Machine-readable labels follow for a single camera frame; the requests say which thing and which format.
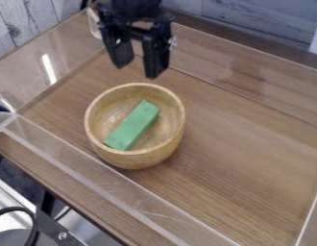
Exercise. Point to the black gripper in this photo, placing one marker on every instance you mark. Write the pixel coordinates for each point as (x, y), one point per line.
(136, 19)

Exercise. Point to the green rectangular block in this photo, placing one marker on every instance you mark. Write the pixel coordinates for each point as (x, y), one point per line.
(135, 124)

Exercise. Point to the light brown wooden bowl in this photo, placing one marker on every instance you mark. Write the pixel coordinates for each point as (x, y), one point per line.
(110, 108)

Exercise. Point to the black table leg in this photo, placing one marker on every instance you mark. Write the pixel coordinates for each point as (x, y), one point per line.
(48, 203)

